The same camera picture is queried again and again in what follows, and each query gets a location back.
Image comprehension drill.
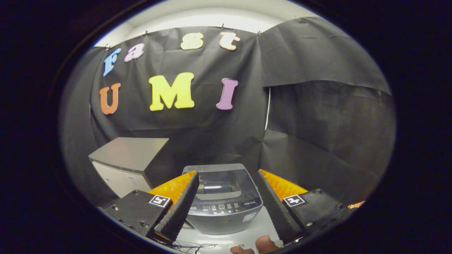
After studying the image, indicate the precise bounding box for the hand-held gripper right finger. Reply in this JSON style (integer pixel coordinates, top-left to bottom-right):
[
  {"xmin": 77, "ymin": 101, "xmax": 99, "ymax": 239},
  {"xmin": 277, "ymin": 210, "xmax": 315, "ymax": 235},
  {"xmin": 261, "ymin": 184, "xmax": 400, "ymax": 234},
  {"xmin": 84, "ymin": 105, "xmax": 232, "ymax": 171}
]
[{"xmin": 256, "ymin": 169, "xmax": 352, "ymax": 244}]

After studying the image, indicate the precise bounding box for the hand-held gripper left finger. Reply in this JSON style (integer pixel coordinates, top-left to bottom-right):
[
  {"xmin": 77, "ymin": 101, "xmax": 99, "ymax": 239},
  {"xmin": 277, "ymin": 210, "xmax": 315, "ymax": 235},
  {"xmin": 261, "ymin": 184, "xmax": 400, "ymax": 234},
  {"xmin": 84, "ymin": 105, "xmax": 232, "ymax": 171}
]
[{"xmin": 100, "ymin": 170, "xmax": 200, "ymax": 244}]

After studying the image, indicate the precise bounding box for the grey washing machine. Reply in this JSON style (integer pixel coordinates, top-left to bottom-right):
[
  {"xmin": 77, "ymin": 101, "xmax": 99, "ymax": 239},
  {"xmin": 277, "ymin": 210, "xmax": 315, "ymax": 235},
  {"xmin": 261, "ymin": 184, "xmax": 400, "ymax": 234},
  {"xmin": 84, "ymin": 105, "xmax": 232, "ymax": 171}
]
[{"xmin": 182, "ymin": 163, "xmax": 263, "ymax": 235}]

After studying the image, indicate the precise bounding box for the dark washing machine lid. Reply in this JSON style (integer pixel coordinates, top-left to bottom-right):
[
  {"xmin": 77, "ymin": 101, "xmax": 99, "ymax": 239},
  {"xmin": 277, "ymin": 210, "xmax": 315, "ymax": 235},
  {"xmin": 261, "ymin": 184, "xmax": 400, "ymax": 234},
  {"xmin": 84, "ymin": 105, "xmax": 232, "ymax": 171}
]
[{"xmin": 182, "ymin": 163, "xmax": 260, "ymax": 206}]

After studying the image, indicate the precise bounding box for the grey cabinet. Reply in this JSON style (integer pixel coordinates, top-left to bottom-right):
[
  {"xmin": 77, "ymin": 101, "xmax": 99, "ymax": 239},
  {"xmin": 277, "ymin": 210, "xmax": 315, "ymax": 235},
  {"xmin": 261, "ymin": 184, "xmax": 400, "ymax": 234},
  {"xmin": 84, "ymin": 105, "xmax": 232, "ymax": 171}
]
[{"xmin": 88, "ymin": 137, "xmax": 170, "ymax": 198}]

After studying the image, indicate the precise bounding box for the thin black cable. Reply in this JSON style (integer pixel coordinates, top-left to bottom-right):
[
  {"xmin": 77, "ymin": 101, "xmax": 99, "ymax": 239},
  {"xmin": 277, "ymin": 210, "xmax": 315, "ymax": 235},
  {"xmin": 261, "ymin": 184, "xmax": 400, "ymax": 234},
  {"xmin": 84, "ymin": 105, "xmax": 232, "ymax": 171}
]
[{"xmin": 172, "ymin": 240, "xmax": 218, "ymax": 254}]

